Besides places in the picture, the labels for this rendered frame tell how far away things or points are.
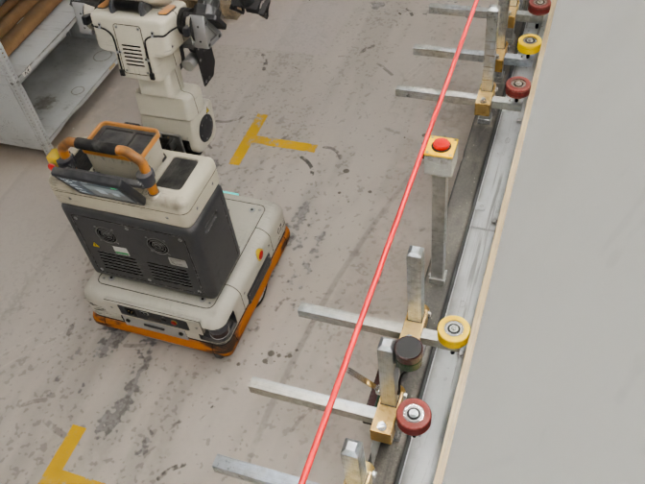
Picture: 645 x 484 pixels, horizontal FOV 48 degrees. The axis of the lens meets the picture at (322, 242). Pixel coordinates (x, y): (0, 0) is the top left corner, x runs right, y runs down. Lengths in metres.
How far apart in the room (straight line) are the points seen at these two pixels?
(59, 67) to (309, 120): 1.50
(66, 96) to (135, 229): 1.77
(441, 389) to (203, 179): 1.03
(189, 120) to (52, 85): 1.80
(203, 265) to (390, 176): 1.24
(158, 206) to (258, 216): 0.69
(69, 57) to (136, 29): 2.12
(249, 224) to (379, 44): 1.73
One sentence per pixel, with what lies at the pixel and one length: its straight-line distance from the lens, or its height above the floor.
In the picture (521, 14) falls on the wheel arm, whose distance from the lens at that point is 2.97.
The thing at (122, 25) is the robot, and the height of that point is 1.21.
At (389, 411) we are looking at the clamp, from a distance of 1.76.
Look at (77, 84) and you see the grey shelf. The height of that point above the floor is 0.14.
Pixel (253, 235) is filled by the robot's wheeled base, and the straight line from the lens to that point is 2.94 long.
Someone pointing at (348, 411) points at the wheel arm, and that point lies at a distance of 1.78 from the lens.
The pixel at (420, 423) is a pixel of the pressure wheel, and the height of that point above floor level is 0.91.
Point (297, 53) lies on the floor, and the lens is 4.36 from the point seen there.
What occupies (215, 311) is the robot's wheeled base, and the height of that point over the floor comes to 0.28.
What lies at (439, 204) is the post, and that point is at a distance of 1.93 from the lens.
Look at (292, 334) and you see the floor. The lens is 2.96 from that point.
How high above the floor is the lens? 2.42
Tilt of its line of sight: 48 degrees down
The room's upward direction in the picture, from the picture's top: 9 degrees counter-clockwise
